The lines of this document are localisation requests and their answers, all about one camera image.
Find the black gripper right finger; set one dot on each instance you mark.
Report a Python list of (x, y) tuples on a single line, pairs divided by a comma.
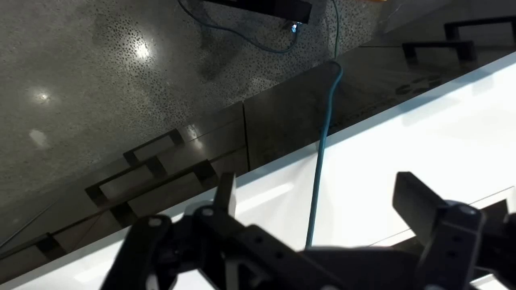
[(453, 235)]

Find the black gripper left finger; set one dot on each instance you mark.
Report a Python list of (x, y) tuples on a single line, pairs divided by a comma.
[(216, 242)]

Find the dark lower cabinet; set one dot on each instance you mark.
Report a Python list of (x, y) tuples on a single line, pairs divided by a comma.
[(291, 118)]

